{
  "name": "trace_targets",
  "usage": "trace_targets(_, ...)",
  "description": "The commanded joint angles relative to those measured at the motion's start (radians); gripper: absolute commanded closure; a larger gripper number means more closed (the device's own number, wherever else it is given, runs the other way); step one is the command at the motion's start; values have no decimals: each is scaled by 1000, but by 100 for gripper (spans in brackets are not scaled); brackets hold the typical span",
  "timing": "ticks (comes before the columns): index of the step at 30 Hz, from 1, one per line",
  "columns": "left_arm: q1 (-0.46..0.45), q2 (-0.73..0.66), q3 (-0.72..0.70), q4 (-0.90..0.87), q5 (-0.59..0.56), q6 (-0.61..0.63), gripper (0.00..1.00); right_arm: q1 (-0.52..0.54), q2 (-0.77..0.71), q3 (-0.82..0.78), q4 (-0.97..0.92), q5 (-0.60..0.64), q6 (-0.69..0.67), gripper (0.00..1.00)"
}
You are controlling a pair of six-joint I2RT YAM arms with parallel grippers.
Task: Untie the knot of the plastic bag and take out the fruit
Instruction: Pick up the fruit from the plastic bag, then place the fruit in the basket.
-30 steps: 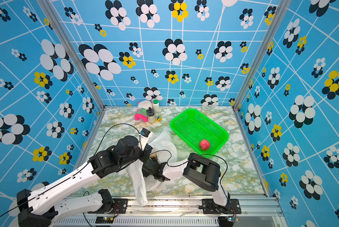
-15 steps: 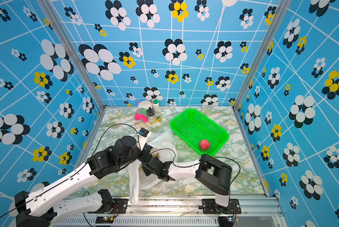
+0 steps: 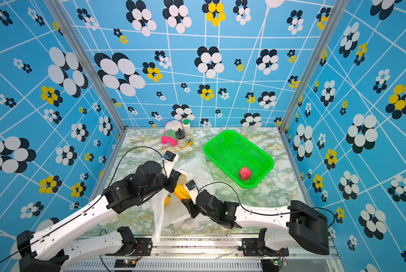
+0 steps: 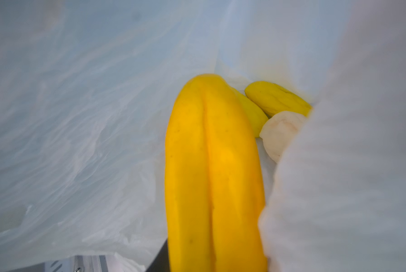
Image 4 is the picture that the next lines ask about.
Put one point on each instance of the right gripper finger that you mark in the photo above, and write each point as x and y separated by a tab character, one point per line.
161	263

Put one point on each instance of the yellow banana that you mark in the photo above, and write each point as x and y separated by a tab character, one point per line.
214	190

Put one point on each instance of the white translucent plastic bag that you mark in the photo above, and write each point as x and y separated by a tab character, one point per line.
87	89

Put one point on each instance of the pale round fruit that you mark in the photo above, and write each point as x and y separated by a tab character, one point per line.
278	132

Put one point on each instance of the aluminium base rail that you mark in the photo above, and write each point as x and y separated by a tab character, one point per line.
71	264

